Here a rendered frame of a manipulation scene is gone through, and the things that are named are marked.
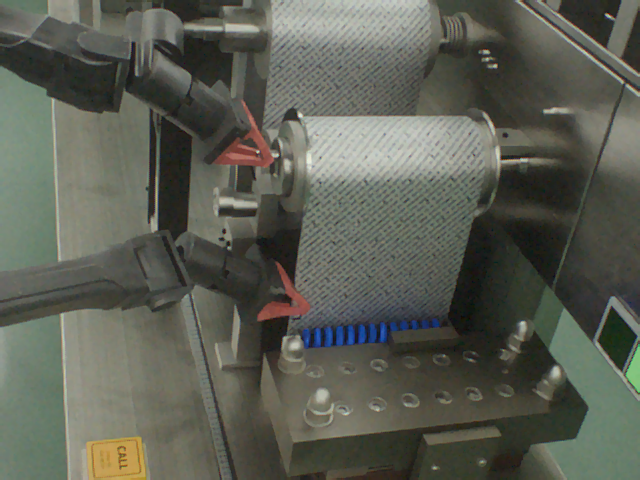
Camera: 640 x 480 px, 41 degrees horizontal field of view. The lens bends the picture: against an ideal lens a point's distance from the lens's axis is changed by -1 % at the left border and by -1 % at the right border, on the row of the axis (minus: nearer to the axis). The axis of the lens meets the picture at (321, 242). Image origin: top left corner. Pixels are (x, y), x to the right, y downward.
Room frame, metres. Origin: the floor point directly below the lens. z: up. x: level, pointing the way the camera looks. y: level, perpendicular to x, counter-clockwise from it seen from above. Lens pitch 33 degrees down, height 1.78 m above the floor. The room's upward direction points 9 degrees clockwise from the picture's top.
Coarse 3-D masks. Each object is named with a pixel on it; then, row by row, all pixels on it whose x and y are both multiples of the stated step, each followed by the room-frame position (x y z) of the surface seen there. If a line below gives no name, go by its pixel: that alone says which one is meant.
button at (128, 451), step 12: (96, 444) 0.75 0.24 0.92; (108, 444) 0.76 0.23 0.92; (120, 444) 0.76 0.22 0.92; (132, 444) 0.76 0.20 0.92; (96, 456) 0.73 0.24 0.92; (108, 456) 0.74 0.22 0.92; (120, 456) 0.74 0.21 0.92; (132, 456) 0.74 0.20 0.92; (96, 468) 0.71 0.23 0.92; (108, 468) 0.72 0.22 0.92; (120, 468) 0.72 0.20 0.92; (132, 468) 0.72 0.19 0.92; (144, 468) 0.73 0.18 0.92
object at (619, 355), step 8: (608, 320) 0.82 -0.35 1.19; (616, 320) 0.80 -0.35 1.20; (608, 328) 0.81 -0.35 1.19; (616, 328) 0.80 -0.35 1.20; (624, 328) 0.79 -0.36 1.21; (600, 336) 0.82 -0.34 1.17; (608, 336) 0.81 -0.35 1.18; (616, 336) 0.80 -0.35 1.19; (624, 336) 0.78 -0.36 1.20; (632, 336) 0.77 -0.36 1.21; (608, 344) 0.80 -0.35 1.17; (616, 344) 0.79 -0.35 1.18; (624, 344) 0.78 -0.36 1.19; (608, 352) 0.80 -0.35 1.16; (616, 352) 0.79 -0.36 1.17; (624, 352) 0.78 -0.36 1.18; (616, 360) 0.78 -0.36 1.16; (624, 360) 0.77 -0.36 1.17
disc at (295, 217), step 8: (288, 112) 1.00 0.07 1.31; (296, 112) 0.97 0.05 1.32; (288, 120) 1.00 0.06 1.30; (296, 120) 0.97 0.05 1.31; (304, 120) 0.95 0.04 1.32; (304, 128) 0.94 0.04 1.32; (304, 136) 0.93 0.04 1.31; (304, 144) 0.93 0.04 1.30; (304, 152) 0.92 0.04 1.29; (304, 160) 0.92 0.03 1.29; (304, 168) 0.91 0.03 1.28; (304, 176) 0.91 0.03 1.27; (304, 184) 0.91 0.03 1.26; (304, 192) 0.90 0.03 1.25; (304, 200) 0.90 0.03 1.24; (304, 208) 0.90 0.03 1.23; (288, 216) 0.95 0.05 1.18; (296, 216) 0.92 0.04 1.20; (304, 216) 0.91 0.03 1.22
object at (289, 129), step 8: (280, 128) 1.00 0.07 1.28; (288, 128) 0.97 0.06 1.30; (296, 128) 0.96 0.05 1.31; (480, 128) 1.04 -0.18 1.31; (280, 136) 1.00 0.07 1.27; (288, 136) 0.97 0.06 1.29; (296, 136) 0.94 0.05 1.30; (296, 144) 0.93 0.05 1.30; (488, 144) 1.02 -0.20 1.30; (296, 152) 0.93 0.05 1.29; (488, 152) 1.01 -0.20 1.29; (296, 160) 0.92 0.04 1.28; (488, 160) 1.01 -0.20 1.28; (296, 168) 0.92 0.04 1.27; (488, 168) 1.00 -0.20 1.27; (296, 176) 0.92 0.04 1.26; (488, 176) 1.00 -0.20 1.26; (296, 184) 0.91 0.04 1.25; (296, 192) 0.91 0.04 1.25; (480, 192) 1.00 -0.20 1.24; (280, 200) 0.97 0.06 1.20; (288, 200) 0.94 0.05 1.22; (296, 200) 0.91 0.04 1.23; (288, 208) 0.93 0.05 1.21; (296, 208) 0.92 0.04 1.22
